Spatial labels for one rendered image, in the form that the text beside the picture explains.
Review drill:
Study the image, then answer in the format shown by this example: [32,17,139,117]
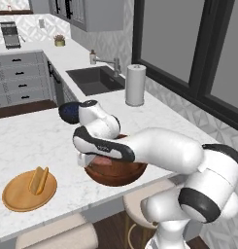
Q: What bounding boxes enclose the brown wooden bowl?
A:
[84,133,149,188]

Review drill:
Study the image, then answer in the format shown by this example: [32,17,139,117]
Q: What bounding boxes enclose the round wooden plate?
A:
[1,168,58,213]

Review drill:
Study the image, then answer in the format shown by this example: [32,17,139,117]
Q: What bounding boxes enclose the soap dispenser bottle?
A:
[88,49,98,65]

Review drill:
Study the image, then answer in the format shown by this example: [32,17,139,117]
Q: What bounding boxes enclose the dishwasher with black handle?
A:
[46,59,65,107]

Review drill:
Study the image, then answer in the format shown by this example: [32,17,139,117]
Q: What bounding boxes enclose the white paper towel roll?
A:
[124,63,148,108]

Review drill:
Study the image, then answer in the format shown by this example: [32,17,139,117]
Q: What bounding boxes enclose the silver tap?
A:
[92,55,122,79]

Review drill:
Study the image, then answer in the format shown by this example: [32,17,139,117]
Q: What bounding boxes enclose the dark blue plate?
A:
[57,101,83,125]

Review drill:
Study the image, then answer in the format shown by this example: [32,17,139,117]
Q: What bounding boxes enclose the small potted plant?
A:
[52,33,67,48]

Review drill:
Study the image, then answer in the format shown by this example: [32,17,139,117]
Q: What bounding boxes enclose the dark sink basin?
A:
[65,65,126,97]

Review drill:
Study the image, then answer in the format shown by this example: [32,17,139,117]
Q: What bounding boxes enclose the black framed window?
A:
[131,0,238,134]

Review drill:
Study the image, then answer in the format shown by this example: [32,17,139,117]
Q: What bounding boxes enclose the tan hot dog bun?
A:
[28,165,50,196]

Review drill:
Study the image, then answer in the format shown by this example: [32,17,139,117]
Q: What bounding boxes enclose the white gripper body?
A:
[77,152,99,168]

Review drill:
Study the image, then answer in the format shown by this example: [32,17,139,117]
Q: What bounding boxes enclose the brown framed window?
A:
[0,0,35,17]

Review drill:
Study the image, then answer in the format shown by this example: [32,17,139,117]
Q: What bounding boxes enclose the beige cushioned stool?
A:
[15,212,100,249]
[121,177,181,249]

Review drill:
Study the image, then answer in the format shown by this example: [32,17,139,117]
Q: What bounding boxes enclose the grey cupboard under sink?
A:
[61,80,80,105]

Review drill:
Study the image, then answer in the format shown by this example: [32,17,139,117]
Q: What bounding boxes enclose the pink sausage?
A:
[92,156,114,167]

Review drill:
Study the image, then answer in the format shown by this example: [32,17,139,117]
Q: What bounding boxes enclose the grey upper cupboards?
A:
[48,0,125,33]

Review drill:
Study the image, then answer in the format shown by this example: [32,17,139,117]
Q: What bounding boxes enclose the grey drawer cabinet run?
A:
[0,50,52,110]

